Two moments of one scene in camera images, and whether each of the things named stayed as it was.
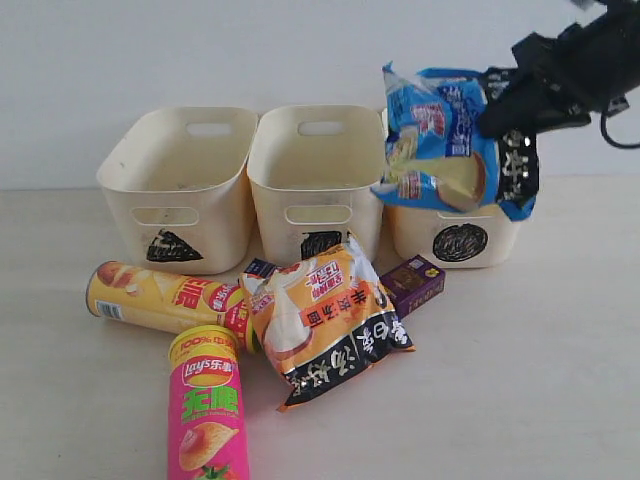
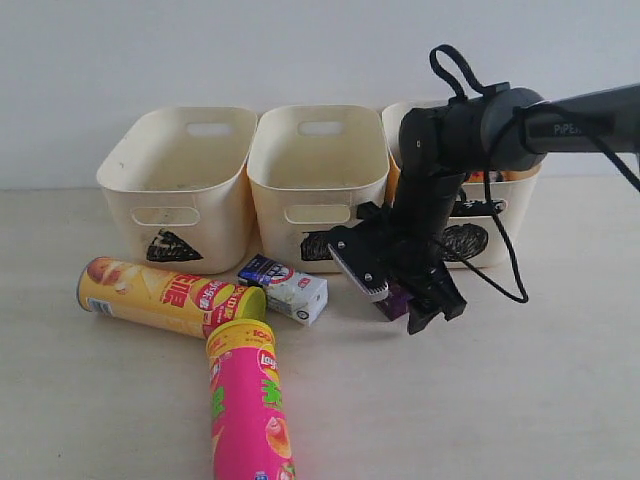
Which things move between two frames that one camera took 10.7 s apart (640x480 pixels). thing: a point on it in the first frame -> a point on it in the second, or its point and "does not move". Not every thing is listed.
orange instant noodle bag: x=320 y=318 -> x=478 y=176
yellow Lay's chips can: x=168 y=298 does not move
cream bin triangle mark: x=177 y=183 does not move
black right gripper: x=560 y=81 -> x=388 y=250
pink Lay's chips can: x=207 y=425 -> x=250 y=424
